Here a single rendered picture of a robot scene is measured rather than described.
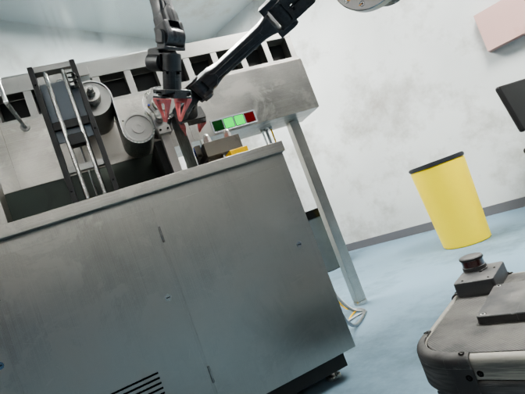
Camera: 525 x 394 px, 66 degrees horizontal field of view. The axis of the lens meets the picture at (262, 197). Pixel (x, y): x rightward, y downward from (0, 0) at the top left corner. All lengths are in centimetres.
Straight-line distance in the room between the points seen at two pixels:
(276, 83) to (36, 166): 126
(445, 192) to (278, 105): 138
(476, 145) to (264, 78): 231
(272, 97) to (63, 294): 145
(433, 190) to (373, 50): 181
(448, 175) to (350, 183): 168
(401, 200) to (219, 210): 309
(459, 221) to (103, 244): 237
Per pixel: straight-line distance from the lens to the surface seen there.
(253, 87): 226
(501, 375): 98
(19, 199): 206
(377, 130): 432
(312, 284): 151
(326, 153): 461
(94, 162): 158
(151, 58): 138
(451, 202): 306
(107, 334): 140
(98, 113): 177
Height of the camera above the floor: 64
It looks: 3 degrees up
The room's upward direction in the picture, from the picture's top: 20 degrees counter-clockwise
